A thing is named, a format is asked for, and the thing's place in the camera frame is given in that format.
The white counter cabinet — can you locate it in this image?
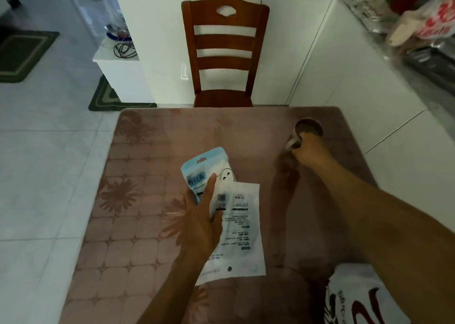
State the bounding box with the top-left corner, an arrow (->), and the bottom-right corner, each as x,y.
289,0 -> 455,233

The white printed shirt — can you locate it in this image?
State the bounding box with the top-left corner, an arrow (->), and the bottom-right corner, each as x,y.
324,263 -> 411,324

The red printed plastic bag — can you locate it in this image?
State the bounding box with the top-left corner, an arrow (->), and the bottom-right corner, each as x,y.
386,0 -> 455,48

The person's left forearm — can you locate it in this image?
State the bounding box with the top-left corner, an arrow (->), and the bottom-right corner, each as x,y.
137,250 -> 214,324

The blue and white pouch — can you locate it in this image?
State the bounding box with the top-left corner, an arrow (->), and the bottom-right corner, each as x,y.
181,147 -> 237,204

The person's right hand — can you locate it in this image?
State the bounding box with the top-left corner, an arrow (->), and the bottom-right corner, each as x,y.
291,132 -> 335,169

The pink floral tablecloth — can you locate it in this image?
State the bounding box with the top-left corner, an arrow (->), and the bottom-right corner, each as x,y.
59,106 -> 378,324

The brown wooden chair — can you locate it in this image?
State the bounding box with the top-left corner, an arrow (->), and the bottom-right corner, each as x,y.
181,0 -> 270,108

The large green floor mat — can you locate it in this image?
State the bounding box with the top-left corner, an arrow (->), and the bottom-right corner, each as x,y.
0,30 -> 60,83

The black coiled cable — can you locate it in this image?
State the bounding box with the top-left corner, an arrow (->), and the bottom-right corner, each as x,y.
113,41 -> 138,59

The tall white cabinet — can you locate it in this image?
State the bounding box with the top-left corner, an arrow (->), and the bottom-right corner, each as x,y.
113,0 -> 338,105

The clear plastic bag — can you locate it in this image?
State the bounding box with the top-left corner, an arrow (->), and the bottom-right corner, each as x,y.
93,0 -> 133,42

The person's right forearm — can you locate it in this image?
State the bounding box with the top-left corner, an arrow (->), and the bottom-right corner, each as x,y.
316,157 -> 455,324

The white printed pouch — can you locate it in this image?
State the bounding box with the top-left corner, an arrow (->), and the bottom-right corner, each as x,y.
195,181 -> 266,286

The small green floor mat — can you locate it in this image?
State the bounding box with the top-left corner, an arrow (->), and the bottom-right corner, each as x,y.
88,74 -> 158,112

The person's left hand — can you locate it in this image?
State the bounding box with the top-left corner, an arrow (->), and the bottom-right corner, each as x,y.
177,173 -> 224,261

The low white side cabinet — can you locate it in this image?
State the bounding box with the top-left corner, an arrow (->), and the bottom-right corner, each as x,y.
92,37 -> 156,103

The dark tray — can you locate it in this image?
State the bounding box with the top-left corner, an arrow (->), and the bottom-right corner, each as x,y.
402,46 -> 455,97

